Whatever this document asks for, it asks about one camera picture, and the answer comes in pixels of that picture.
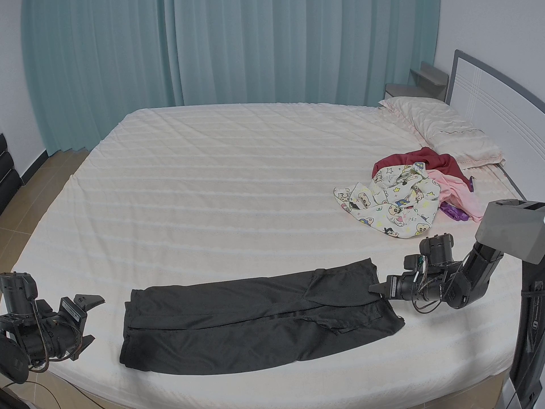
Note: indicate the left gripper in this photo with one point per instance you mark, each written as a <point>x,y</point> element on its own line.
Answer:
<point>59,335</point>

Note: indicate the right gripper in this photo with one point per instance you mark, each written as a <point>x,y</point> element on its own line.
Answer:
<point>406,287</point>

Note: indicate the black T-shirt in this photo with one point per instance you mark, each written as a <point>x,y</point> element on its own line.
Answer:
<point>238,322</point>

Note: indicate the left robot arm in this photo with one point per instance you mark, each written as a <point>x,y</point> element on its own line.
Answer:
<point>17,296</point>

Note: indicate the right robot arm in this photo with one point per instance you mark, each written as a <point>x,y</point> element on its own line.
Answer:
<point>511,232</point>

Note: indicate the white printed pyjama top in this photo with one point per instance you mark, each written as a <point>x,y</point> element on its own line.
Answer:
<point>391,202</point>

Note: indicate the purple garment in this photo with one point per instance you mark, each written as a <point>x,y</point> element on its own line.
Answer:
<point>455,213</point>

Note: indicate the pink garment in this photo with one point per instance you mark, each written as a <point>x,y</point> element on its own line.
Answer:
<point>462,196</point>

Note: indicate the dark red garment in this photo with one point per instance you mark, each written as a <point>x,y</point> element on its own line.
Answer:
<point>443,162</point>

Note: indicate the cream pillow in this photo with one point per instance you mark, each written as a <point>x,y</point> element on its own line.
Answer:
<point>447,130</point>

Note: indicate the black chest of drawers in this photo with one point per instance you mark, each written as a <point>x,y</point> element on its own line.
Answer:
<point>6,173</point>

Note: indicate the grey bedside table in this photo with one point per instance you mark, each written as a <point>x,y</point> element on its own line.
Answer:
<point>417,87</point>

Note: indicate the bed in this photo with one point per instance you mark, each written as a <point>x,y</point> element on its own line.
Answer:
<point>234,177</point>

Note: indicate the blue-green curtain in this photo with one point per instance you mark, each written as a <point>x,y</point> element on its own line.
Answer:
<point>98,58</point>
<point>298,36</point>

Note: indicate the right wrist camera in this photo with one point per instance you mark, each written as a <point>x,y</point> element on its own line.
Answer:
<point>414,263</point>

